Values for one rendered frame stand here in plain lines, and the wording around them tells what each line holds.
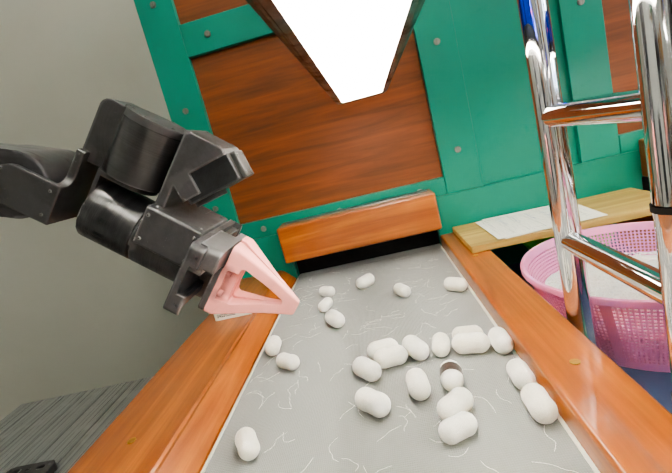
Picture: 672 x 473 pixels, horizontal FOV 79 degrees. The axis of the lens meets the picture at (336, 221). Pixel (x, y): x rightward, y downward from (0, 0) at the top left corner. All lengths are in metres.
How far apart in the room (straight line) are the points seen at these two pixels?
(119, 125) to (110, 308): 1.62
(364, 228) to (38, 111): 1.50
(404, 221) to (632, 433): 0.51
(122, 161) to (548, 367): 0.39
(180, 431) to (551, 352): 0.34
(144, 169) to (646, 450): 0.40
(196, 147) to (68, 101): 1.56
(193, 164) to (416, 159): 0.54
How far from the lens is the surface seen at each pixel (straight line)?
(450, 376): 0.41
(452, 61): 0.83
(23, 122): 2.01
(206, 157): 0.36
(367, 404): 0.40
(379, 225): 0.76
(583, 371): 0.39
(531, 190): 0.86
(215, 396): 0.50
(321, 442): 0.40
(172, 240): 0.37
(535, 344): 0.43
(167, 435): 0.45
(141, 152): 0.38
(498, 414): 0.39
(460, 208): 0.83
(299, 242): 0.77
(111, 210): 0.40
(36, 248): 2.07
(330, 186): 0.82
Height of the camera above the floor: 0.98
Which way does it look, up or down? 10 degrees down
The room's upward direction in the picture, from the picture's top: 14 degrees counter-clockwise
